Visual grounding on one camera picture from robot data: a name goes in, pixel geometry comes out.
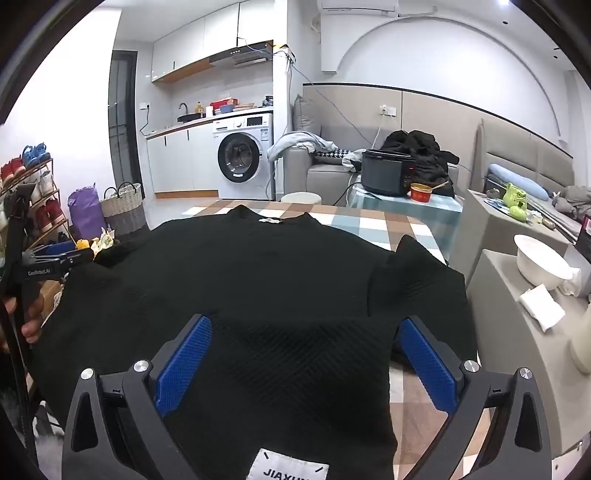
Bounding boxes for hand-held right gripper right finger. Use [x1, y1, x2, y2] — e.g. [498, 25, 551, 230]
[397, 315, 552, 480]

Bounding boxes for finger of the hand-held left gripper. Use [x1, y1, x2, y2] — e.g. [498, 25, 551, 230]
[28, 244, 95, 269]

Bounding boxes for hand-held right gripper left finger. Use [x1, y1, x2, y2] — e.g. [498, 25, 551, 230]
[62, 314, 213, 480]

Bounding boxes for black knit sweater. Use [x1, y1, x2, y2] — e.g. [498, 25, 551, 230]
[30, 204, 478, 480]

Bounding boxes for grey clothes pile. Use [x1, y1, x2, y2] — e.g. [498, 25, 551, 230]
[551, 185, 591, 227]

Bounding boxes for person's left hand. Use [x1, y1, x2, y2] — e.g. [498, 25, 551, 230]
[0, 293, 45, 354]

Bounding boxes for purple bag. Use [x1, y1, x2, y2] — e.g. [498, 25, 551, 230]
[68, 184, 108, 241]

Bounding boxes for woven basket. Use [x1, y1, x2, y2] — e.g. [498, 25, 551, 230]
[100, 182, 148, 241]

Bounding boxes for large grey cabinet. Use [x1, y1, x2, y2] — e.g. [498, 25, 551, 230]
[466, 249, 591, 462]

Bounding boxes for white tissue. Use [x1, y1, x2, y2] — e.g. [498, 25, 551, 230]
[518, 284, 566, 333]

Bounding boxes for low grey cabinet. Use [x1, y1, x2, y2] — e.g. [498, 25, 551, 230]
[450, 188, 573, 287]

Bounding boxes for checkered side table cloth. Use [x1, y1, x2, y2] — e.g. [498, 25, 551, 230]
[347, 185, 464, 264]

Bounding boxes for dark glass door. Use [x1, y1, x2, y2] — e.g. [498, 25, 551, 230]
[110, 50, 146, 199]

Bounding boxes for checked tablecloth table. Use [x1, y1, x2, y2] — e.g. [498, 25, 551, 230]
[182, 199, 497, 480]

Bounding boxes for white bowl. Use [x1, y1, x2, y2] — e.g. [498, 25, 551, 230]
[514, 234, 574, 291]

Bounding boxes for white kitchen base cabinet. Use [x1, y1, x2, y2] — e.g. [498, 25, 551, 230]
[146, 122, 220, 193]

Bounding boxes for green toy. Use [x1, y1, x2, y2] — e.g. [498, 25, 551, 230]
[502, 182, 529, 220]

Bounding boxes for black toaster oven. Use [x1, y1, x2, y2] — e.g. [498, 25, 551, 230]
[361, 149, 413, 197]

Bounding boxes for blue pillow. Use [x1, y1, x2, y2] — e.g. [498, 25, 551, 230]
[488, 164, 550, 201]

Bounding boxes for white round stool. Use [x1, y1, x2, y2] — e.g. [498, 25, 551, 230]
[281, 192, 322, 206]

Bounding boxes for white washing machine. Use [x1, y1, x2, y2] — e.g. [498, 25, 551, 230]
[212, 112, 274, 200]

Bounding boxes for black coat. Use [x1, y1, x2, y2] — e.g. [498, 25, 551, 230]
[379, 130, 460, 197]

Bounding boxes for black white patterned pillow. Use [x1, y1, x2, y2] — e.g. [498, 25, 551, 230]
[314, 148, 354, 167]

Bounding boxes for grey bed headboard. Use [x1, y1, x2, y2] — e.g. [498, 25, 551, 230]
[475, 119, 575, 199]

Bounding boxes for range hood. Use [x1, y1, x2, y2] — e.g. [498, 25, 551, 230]
[209, 46, 273, 69]

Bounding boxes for grey sofa cushion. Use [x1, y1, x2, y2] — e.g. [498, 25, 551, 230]
[294, 95, 321, 137]

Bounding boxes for white air conditioner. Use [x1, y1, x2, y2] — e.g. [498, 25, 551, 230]
[317, 0, 400, 18]

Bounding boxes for white wall cabinets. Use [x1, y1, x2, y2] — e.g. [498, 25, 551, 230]
[151, 0, 275, 84]

